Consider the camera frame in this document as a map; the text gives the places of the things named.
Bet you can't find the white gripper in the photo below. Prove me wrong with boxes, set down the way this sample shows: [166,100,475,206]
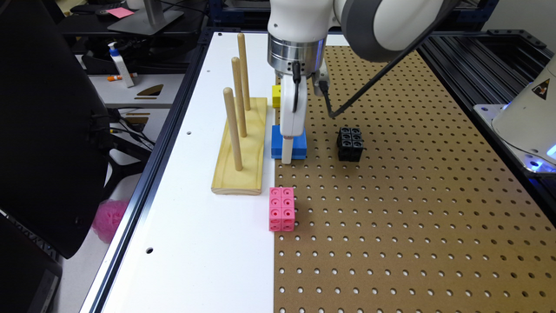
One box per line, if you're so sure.
[278,73,308,164]

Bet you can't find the blue square block with hole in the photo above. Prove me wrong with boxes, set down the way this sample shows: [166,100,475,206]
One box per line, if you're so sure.
[271,125,307,160]

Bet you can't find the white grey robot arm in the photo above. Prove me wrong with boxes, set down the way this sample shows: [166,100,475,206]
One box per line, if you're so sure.
[268,0,457,164]

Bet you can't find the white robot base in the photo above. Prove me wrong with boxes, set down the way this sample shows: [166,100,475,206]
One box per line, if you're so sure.
[473,59,555,174]

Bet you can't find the pink interlocking cube block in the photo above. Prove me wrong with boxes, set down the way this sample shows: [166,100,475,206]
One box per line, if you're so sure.
[268,187,295,231]

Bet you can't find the black interlocking cube block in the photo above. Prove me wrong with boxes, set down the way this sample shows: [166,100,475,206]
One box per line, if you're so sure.
[336,127,364,162]

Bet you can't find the yellow cube with hole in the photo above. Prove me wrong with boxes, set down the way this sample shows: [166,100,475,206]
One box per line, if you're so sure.
[272,84,281,108]

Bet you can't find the wooden peg base board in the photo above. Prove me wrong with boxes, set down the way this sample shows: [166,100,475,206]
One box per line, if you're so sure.
[211,97,268,196]

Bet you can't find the front wooden peg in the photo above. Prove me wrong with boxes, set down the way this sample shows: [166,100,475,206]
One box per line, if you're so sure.
[223,87,243,171]

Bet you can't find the wooden peg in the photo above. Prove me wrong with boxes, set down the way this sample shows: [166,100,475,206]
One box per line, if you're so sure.
[231,57,247,137]
[237,32,251,111]
[223,87,243,171]

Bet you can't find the middle wooden peg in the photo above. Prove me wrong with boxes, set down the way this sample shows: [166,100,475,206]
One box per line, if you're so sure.
[231,57,247,137]

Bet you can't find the rear wooden peg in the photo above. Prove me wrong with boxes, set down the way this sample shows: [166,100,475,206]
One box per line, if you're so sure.
[237,32,251,111]

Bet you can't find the brown perforated pegboard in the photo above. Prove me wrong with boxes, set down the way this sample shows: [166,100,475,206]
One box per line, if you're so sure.
[274,53,555,312]

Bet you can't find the orange marker pen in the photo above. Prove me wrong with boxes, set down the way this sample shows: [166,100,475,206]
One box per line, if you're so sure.
[107,73,138,82]

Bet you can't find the silver monitor stand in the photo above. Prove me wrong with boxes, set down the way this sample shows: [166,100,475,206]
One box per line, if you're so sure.
[107,0,183,35]

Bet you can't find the pink fuzzy ball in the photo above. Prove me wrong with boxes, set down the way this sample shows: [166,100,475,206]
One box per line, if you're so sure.
[92,199,129,243]

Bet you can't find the white blue pump bottle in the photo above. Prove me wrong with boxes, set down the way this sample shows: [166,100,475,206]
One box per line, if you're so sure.
[108,42,135,88]

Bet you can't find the pink sticky note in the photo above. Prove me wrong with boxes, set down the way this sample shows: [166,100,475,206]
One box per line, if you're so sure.
[107,7,135,18]

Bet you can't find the black office chair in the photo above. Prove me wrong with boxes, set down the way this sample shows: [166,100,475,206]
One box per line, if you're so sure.
[0,0,154,261]

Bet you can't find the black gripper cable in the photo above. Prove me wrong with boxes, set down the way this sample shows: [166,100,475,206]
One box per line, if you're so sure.
[291,0,461,120]

